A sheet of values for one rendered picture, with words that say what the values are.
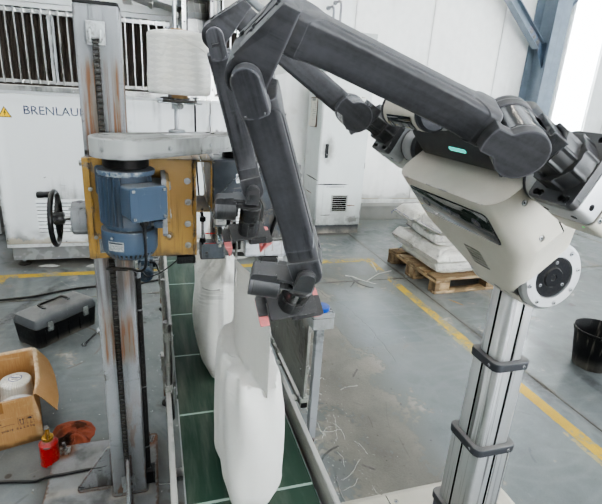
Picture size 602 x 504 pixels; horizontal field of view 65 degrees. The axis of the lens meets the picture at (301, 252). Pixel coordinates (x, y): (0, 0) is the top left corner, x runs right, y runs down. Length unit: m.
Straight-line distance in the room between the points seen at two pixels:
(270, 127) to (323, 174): 4.63
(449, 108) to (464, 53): 6.01
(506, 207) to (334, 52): 0.46
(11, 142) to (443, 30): 4.83
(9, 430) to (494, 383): 2.00
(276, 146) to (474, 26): 6.15
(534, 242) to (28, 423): 2.17
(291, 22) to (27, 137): 3.85
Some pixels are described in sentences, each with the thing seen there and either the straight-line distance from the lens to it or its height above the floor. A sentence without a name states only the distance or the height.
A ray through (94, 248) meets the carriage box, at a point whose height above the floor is 1.06.
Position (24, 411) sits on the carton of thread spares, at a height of 0.16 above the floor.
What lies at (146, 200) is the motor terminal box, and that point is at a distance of 1.27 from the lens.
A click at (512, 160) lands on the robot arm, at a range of 0.72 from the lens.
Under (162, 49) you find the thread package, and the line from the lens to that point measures 1.31.
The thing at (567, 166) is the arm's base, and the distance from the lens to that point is 0.79.
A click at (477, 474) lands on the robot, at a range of 1.48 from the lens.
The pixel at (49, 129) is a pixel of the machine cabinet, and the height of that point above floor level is 1.15.
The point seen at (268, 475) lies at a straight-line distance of 1.48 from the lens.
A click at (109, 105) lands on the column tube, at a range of 1.56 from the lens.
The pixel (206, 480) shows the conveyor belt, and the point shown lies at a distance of 1.68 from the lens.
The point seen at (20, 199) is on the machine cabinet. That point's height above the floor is 0.59.
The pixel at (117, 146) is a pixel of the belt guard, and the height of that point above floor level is 1.40.
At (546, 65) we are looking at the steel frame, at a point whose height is 2.04.
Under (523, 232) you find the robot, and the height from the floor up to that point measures 1.34.
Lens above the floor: 1.56
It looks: 19 degrees down
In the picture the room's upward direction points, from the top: 4 degrees clockwise
